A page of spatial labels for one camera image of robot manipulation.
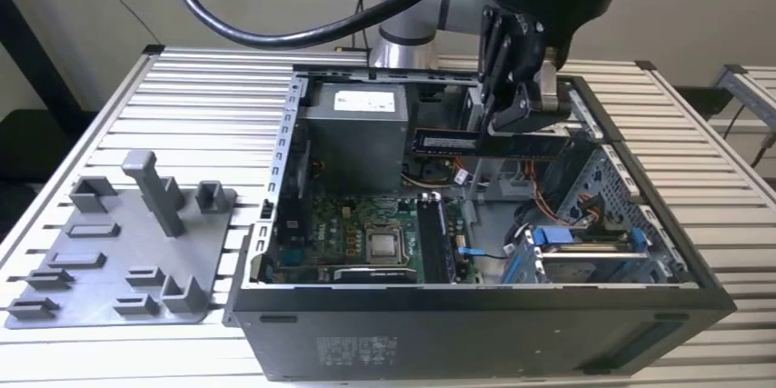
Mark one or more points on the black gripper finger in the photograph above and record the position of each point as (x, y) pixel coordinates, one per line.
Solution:
(554, 88)
(509, 88)

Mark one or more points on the black table corner cap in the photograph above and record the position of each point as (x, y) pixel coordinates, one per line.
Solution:
(153, 49)
(645, 66)

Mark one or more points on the grey metal drive cage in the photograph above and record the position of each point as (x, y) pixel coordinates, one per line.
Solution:
(512, 188)

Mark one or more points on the green motherboard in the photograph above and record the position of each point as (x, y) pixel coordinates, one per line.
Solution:
(329, 224)

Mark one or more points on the black graphics card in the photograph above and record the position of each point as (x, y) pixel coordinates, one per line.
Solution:
(376, 273)

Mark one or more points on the black upright post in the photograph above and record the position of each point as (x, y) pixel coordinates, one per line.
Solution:
(36, 52)

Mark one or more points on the grey plastic parts rack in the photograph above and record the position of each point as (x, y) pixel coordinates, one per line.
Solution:
(181, 261)

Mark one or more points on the black open PC case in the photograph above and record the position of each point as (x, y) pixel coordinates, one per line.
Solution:
(460, 333)

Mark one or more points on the silver CPU in socket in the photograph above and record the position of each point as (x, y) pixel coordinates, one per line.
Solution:
(384, 245)

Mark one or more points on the disk bay with blue rails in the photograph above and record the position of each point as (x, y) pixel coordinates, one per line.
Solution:
(581, 251)

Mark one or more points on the black RAM stick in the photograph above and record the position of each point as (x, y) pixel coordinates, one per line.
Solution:
(434, 238)
(445, 142)

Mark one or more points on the neighbouring metal slat table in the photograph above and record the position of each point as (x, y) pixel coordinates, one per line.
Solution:
(752, 83)

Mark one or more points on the grey power supply unit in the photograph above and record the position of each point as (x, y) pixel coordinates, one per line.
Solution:
(350, 152)

